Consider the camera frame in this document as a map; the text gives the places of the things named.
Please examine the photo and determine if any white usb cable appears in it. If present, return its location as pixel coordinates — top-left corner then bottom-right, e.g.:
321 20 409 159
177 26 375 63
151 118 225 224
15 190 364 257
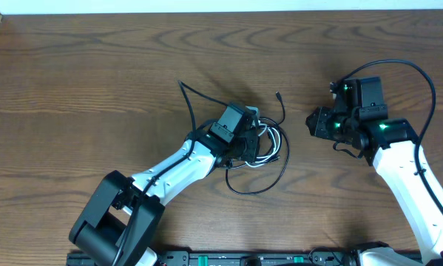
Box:
246 123 283 168

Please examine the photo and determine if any black usb cable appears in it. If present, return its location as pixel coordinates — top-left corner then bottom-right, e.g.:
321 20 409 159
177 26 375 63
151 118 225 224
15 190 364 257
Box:
224 91 291 196
220 117 281 171

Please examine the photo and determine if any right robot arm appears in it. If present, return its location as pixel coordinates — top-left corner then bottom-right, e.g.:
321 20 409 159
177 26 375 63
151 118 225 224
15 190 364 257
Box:
305 77 443 265

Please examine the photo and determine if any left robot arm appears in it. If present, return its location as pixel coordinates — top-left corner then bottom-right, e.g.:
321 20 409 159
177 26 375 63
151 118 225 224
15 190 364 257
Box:
69 103 260 265

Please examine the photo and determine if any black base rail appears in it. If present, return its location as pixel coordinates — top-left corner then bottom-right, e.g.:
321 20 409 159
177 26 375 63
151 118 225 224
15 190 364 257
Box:
65 250 439 266

